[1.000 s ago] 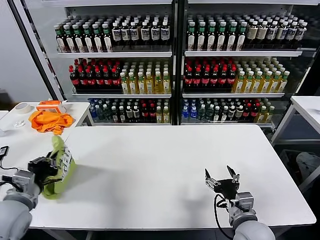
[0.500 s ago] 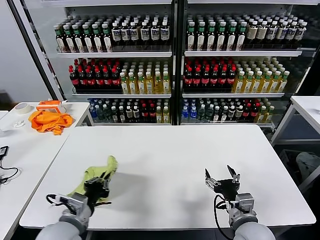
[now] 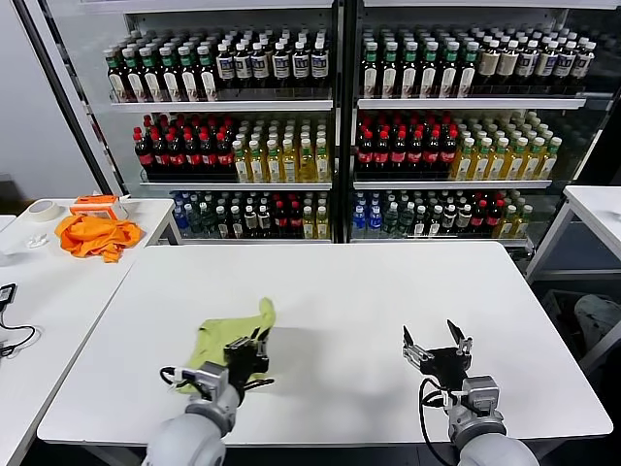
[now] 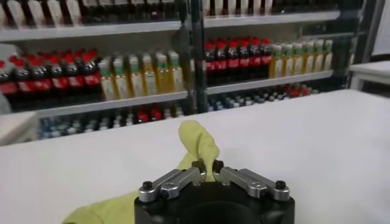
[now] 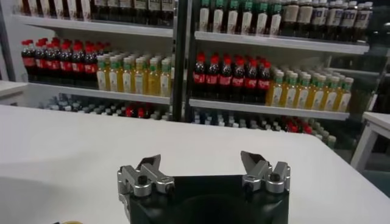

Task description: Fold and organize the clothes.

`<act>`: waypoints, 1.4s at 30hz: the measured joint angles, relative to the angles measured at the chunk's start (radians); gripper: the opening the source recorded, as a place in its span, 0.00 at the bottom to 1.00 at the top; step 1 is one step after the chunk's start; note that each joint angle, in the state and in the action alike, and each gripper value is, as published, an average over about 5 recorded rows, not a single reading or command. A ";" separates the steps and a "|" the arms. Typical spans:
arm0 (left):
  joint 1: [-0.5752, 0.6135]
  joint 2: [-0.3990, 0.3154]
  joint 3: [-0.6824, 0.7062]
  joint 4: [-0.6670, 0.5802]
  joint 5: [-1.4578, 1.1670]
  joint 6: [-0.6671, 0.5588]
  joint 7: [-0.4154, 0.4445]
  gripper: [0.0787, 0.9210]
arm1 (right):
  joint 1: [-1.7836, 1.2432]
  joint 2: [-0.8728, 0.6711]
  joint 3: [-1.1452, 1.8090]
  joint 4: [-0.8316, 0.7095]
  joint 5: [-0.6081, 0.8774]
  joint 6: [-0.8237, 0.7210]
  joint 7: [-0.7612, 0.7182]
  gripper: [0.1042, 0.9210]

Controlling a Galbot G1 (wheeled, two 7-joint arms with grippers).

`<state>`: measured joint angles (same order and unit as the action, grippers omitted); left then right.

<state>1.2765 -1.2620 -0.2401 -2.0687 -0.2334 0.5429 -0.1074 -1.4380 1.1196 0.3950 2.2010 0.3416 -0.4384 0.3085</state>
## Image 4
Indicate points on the white beverage display shelf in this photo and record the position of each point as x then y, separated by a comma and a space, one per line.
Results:
243, 22
45, 33

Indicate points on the light green T-shirt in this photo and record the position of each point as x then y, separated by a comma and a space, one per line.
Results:
198, 143

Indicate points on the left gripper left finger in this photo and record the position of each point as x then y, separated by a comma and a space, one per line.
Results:
179, 179

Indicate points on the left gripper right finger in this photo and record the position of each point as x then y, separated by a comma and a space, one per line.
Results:
243, 179

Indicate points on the black cabinet post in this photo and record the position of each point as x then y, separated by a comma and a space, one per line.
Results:
196, 61

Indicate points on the white side table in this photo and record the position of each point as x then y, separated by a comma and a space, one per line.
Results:
371, 68
15, 128

